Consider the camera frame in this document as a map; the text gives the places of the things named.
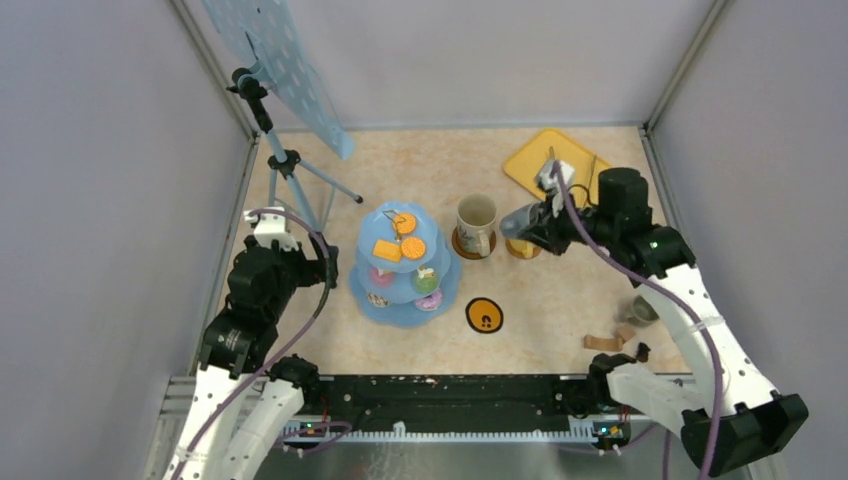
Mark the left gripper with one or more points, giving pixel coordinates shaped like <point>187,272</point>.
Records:
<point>324,267</point>

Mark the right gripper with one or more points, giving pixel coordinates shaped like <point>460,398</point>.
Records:
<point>548,229</point>

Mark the light brown round coaster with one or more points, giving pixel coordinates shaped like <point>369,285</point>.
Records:
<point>513,252</point>

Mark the square orange biscuit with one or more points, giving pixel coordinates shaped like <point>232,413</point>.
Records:
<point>390,251</point>

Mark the white sprinkled donut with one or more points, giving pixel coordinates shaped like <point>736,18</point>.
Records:
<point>377,301</point>

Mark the metal serving tongs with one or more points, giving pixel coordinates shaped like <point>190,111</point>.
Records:
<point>585,165</point>

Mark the beige ceramic mug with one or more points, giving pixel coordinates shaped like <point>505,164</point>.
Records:
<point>477,210</point>

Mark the orange round biscuit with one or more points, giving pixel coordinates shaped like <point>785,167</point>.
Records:
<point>413,248</point>
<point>404,223</point>

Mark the green cupcake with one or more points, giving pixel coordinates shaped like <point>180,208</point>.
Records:
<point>425,280</point>

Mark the dark brown round coaster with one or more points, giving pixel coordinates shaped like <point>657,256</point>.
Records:
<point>473,243</point>

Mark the pink frosted donut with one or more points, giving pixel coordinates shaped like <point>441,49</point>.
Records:
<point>430,302</point>

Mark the orange smiley coaster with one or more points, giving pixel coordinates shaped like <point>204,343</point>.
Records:
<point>484,315</point>

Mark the grey ceramic cup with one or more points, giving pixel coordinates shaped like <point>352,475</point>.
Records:
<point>524,223</point>

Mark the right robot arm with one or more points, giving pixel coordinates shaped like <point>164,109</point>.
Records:
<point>733,415</point>

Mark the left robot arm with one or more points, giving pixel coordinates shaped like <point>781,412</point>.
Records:
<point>246,390</point>

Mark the yellow serving tray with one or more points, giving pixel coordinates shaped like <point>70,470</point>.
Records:
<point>527,161</point>

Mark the blue three-tier cake stand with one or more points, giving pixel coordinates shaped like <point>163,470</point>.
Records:
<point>402,311</point>

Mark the blue tripod stand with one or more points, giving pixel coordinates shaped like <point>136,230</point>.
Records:
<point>284,162</point>

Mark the small wooden block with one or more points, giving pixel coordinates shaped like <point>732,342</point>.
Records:
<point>615,343</point>

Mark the blue perforated board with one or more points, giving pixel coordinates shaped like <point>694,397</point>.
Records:
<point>262,35</point>

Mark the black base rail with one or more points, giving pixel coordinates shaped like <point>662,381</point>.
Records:
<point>458,404</point>

